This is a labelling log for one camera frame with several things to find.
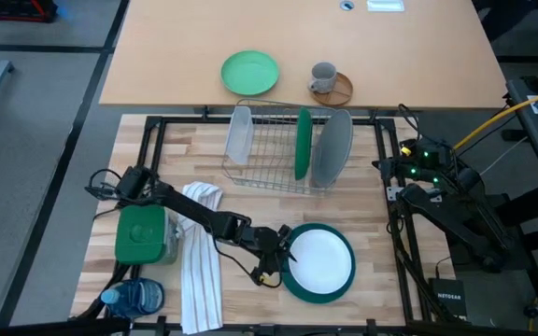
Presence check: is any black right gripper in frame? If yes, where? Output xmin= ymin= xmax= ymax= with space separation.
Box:
xmin=371 ymin=158 xmax=443 ymax=186

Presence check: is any dark green plate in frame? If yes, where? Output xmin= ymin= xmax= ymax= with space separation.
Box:
xmin=294 ymin=106 xmax=314 ymax=182

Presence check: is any black network switch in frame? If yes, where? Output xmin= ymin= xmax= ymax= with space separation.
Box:
xmin=429 ymin=277 xmax=469 ymax=321

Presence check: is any brown divided wooden plate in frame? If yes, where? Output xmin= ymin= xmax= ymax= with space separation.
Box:
xmin=309 ymin=71 xmax=355 ymax=107

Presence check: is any white plate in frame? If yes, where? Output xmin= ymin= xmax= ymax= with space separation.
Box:
xmin=288 ymin=228 xmax=353 ymax=295

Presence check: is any red and black crate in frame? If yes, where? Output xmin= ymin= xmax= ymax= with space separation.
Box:
xmin=0 ymin=0 xmax=60 ymax=23

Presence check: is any blue water bottle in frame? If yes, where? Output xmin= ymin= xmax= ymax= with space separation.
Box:
xmin=101 ymin=278 xmax=166 ymax=319

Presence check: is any light wood desk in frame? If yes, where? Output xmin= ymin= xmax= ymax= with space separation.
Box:
xmin=99 ymin=0 xmax=511 ymax=111

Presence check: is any green lidded food container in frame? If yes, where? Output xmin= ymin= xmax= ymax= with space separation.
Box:
xmin=114 ymin=204 xmax=181 ymax=267

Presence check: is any white striped dish towel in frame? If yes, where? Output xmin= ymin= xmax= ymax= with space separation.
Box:
xmin=175 ymin=181 xmax=226 ymax=335

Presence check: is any white flat device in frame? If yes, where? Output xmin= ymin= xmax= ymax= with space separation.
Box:
xmin=367 ymin=0 xmax=406 ymax=13

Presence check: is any metal wire dish rack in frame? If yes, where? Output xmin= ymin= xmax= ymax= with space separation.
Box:
xmin=221 ymin=97 xmax=355 ymax=196

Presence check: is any light green plate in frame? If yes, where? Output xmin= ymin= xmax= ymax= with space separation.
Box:
xmin=220 ymin=49 xmax=281 ymax=97

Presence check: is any black side desk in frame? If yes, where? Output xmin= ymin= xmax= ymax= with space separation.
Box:
xmin=505 ymin=77 xmax=538 ymax=211

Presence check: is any gray plate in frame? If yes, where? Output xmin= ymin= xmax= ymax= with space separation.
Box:
xmin=309 ymin=108 xmax=355 ymax=189

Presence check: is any clear plastic utensil holder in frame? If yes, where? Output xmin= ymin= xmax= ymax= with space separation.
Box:
xmin=224 ymin=105 xmax=255 ymax=166

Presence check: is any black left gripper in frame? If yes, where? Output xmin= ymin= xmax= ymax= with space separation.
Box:
xmin=240 ymin=223 xmax=299 ymax=270

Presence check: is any gray mug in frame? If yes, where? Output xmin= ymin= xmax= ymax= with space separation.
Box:
xmin=308 ymin=62 xmax=339 ymax=95

